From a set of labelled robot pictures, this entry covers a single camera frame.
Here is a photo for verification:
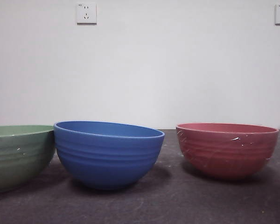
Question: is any red ribbed bowl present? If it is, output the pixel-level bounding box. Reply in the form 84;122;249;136
176;122;280;180

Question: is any green ribbed bowl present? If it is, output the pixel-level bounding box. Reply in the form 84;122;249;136
0;125;56;194

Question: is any blue ribbed bowl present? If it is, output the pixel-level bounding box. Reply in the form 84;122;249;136
53;120;166;190

